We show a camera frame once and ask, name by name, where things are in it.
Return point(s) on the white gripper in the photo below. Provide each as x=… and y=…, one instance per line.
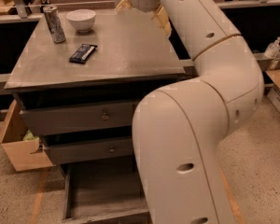
x=142, y=2

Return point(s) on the dark blue rxbar wrapper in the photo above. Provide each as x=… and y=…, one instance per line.
x=82, y=54

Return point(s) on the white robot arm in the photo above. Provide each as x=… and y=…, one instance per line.
x=176, y=128

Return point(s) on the grey wooden drawer cabinet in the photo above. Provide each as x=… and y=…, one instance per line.
x=127, y=33

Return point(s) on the grey top drawer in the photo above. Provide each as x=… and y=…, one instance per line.
x=79, y=118

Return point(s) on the grey middle drawer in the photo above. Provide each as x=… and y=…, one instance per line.
x=90, y=150

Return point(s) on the grey open bottom drawer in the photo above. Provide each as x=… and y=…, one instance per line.
x=103, y=193

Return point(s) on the white ceramic bowl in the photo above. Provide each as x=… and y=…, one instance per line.
x=81, y=19

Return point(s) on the silver patterned can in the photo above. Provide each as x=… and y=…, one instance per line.
x=54, y=24

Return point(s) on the grey metal railing beam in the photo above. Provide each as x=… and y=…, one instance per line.
x=58, y=76

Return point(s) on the brown cardboard box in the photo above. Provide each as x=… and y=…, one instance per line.
x=24, y=154

